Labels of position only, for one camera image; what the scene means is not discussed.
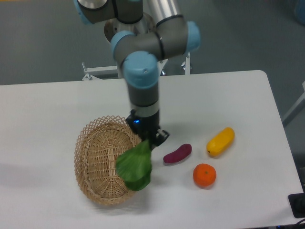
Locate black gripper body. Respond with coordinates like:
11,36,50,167
130,109,160,141

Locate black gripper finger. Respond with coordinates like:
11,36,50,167
149,128,170,150
126,114,143,140

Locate green bok choy vegetable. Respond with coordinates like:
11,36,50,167
116,140,152,191

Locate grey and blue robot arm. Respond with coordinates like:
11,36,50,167
74,0,201,148

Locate woven wicker basket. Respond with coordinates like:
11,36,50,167
74,115,140,206

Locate yellow vegetable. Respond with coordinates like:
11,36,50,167
206,127,235,157

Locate purple sweet potato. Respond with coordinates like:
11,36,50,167
163,144,192,164

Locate orange mandarin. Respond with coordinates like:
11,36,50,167
193,164,217,187

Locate black device at table edge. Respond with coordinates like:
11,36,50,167
288,193,305,219

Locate blue object top right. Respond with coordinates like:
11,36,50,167
294,0,305,25

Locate white table leg frame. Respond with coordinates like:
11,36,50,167
282,82,305,128

